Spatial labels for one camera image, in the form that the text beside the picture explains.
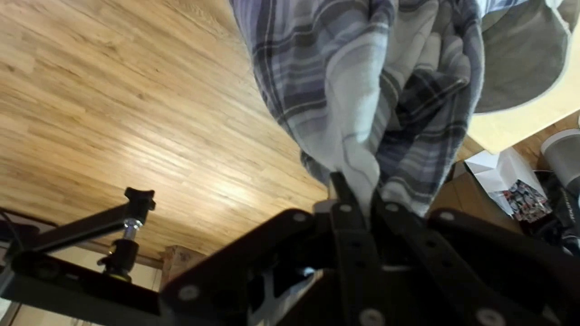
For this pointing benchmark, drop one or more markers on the black bag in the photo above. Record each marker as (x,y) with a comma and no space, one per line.
(563,211)

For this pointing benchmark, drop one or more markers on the blue white plaid shirt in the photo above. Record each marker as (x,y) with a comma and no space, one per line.
(338,79)

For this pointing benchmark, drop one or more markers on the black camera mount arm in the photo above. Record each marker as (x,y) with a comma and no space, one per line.
(79,284)

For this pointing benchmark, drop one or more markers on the white printed paper bag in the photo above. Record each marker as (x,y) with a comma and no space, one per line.
(510,184)

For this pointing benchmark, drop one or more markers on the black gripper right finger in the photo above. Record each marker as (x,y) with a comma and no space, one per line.
(459,266)

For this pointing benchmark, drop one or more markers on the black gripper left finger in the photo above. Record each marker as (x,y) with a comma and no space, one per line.
(265,273)

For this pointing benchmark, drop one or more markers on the light wooden table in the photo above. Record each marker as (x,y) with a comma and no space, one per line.
(514,130)

